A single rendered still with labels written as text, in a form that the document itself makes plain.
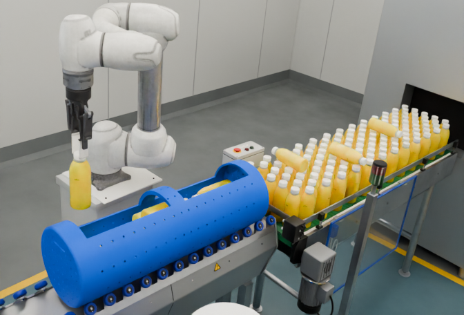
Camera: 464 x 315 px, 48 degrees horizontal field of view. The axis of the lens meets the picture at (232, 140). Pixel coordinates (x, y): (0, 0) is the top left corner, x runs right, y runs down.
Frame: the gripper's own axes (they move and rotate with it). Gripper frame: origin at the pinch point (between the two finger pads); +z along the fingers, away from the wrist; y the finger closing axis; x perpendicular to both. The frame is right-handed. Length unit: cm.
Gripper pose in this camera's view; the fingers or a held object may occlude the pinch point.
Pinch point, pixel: (79, 146)
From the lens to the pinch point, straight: 174.8
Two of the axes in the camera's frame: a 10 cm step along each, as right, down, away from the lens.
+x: 7.2, -2.3, 6.5
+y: 6.8, 3.8, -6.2
